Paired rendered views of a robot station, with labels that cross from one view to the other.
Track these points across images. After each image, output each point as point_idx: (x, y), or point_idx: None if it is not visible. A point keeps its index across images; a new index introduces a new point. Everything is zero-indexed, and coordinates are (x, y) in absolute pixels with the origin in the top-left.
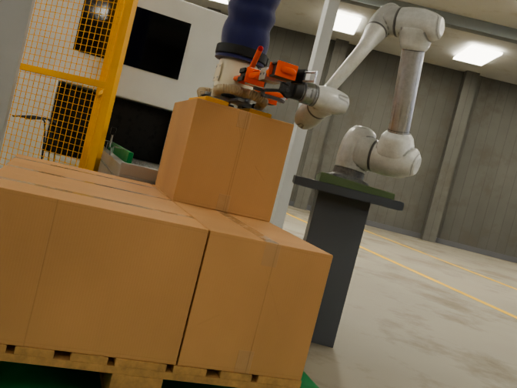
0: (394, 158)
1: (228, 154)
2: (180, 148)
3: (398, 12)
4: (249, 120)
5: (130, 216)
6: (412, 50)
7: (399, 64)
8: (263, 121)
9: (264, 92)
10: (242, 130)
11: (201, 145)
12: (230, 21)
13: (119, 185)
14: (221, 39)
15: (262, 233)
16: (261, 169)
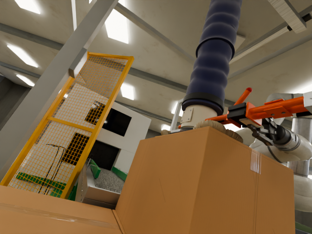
0: (307, 197)
1: (246, 212)
2: (169, 195)
3: (294, 94)
4: (260, 162)
5: None
6: (309, 118)
7: (295, 127)
8: (271, 164)
9: (258, 132)
10: (256, 175)
11: (214, 198)
12: (198, 79)
13: None
14: (191, 92)
15: None
16: (278, 233)
